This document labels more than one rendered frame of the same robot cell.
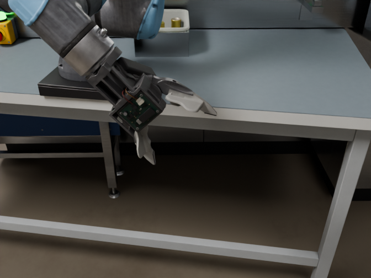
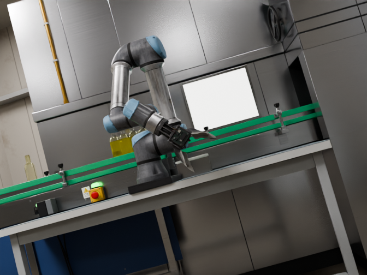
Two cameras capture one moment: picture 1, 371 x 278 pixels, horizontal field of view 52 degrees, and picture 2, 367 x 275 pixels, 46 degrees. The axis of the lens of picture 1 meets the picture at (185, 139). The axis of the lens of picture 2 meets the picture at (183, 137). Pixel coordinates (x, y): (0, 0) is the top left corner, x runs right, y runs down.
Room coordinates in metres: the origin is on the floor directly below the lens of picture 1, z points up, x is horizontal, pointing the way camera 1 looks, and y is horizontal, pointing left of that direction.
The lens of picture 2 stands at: (-1.02, 0.00, 0.77)
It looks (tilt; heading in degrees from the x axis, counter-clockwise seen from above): 5 degrees up; 2
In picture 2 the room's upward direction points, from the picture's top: 16 degrees counter-clockwise
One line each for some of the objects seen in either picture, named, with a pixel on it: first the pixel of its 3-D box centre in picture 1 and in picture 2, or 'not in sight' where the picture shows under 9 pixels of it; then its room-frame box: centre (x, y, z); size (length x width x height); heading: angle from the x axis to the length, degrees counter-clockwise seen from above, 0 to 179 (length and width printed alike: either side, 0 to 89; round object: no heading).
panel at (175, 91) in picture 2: not in sight; (183, 110); (1.63, 0.06, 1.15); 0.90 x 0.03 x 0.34; 91
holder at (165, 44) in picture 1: (163, 31); (194, 167); (1.29, 0.08, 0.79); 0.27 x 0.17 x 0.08; 1
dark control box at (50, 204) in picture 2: not in sight; (47, 208); (1.28, 0.90, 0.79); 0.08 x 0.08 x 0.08; 1
